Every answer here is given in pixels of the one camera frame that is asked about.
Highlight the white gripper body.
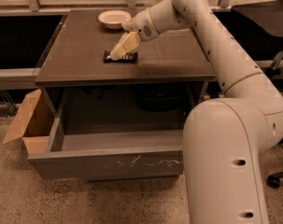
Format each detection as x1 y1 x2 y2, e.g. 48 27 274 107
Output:
121 8 159 42

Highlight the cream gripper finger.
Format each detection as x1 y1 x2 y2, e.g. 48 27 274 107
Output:
110 32 141 60
121 32 130 41

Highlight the black rxbar chocolate bar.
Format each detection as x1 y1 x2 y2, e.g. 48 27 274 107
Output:
103 50 138 63

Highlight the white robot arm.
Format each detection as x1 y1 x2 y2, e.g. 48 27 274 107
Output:
111 0 283 224

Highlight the grey drawer cabinet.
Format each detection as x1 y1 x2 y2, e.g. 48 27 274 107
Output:
34 8 216 183

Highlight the open grey top drawer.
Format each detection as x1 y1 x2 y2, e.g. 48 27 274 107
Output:
27 83 207 181

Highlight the white bowl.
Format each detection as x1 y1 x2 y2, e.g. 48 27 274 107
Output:
98 10 131 30

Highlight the brown cardboard box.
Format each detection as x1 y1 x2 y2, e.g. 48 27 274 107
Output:
3 90 54 155

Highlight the dark table top right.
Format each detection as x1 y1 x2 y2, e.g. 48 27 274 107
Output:
232 0 283 37

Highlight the black office chair base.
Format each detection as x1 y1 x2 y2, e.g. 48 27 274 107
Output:
266 138 283 189

